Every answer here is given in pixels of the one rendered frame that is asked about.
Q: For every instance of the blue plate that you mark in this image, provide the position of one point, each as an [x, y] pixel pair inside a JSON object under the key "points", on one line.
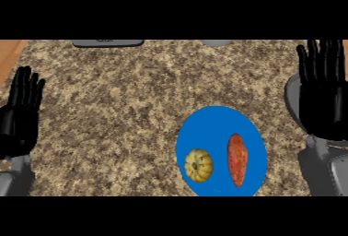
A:
{"points": [[221, 150]]}

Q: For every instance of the orange sweet potato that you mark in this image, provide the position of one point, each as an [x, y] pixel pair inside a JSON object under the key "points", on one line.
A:
{"points": [[236, 159]]}

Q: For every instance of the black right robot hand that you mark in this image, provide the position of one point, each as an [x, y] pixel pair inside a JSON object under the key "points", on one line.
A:
{"points": [[323, 101]]}

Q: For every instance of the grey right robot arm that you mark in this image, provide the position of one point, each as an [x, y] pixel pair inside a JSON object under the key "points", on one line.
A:
{"points": [[323, 169]]}

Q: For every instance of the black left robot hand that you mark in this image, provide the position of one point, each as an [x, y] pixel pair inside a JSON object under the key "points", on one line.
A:
{"points": [[18, 116]]}

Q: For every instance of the dark grey appliance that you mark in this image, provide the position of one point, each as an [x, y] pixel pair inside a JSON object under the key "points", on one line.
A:
{"points": [[108, 43]]}

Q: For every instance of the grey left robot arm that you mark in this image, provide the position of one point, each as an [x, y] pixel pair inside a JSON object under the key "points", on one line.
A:
{"points": [[15, 176]]}

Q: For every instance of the yellow squash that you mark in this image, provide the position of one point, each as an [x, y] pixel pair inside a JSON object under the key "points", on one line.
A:
{"points": [[199, 165]]}

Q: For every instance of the pale grey appliance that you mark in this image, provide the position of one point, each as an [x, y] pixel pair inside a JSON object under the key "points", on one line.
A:
{"points": [[217, 42]]}

